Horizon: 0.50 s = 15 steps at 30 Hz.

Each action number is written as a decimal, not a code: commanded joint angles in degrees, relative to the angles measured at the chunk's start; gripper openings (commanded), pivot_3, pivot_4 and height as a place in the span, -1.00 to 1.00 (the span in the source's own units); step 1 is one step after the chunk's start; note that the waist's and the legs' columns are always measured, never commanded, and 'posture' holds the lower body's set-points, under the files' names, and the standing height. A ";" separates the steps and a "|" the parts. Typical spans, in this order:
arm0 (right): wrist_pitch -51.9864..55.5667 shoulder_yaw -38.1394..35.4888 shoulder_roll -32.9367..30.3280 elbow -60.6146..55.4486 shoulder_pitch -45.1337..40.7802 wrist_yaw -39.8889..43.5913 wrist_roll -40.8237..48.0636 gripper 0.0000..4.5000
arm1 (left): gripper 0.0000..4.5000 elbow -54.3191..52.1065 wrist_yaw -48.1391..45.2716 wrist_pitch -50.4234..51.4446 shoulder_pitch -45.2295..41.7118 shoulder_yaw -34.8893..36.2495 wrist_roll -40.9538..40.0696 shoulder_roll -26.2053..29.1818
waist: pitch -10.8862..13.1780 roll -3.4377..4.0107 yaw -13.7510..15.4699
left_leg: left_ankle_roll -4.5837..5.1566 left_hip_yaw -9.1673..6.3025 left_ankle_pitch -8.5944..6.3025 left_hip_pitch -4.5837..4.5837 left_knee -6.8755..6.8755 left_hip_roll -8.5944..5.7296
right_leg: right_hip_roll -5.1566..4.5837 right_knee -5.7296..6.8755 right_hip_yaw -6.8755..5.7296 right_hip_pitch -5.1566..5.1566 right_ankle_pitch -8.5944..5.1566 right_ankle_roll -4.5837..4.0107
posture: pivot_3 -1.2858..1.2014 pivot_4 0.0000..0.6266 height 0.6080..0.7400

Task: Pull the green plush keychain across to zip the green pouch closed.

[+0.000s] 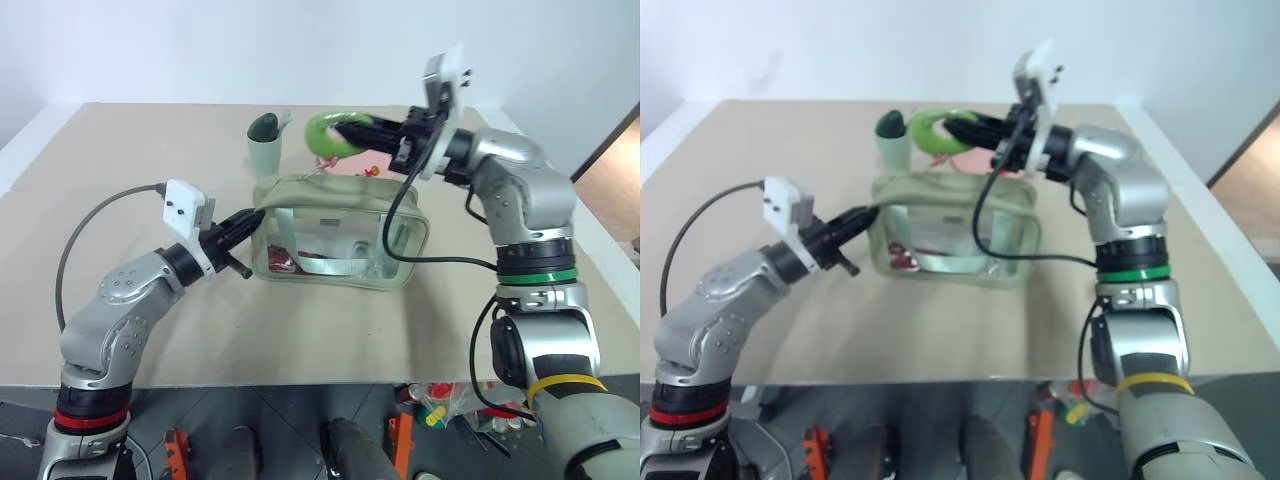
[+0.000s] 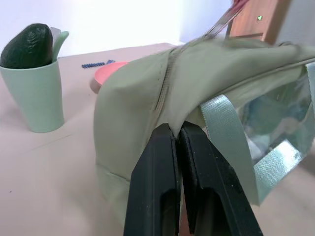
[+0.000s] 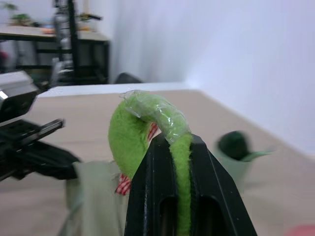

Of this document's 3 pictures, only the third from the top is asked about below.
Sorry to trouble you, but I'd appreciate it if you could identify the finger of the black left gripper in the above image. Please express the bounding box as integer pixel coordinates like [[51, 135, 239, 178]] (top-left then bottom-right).
[[29, 140, 82, 171], [0, 150, 79, 183]]

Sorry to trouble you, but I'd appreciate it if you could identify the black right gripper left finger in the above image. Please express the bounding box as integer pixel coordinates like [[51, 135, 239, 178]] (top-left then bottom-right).
[[124, 133, 178, 236]]

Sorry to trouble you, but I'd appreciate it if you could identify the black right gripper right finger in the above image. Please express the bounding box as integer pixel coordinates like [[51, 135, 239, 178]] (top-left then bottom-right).
[[189, 134, 258, 236]]

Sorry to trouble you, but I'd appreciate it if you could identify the green plush keychain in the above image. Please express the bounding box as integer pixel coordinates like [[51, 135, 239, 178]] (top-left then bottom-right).
[[109, 90, 193, 236]]

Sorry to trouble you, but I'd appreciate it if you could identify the pale green fabric pouch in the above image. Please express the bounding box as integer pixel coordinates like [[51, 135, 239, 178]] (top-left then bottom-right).
[[58, 159, 129, 236]]

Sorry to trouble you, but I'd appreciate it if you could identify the pale green cup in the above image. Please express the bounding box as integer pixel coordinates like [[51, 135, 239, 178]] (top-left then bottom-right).
[[213, 141, 279, 190]]

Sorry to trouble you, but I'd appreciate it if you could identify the dark green round plant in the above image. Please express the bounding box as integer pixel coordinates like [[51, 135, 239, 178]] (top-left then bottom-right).
[[218, 130, 250, 160]]

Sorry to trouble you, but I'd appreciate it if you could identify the pink round object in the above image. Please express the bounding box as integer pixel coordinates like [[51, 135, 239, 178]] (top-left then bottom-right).
[[283, 223, 315, 236]]

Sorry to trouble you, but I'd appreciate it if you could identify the black-framed wooden table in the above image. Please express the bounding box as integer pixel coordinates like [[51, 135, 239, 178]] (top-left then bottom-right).
[[0, 24, 111, 85]]

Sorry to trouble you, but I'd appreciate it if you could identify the black chair back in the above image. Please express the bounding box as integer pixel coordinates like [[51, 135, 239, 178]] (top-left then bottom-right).
[[115, 72, 144, 85]]

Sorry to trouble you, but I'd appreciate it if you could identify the black upright stand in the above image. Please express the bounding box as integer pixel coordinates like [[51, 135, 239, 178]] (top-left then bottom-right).
[[53, 0, 80, 86]]

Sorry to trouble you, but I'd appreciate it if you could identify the green potted plant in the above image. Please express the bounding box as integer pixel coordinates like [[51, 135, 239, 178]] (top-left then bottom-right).
[[2, 2, 35, 27]]

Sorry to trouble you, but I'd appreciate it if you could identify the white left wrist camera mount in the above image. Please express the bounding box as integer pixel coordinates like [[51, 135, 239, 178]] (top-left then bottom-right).
[[0, 70, 39, 124]]

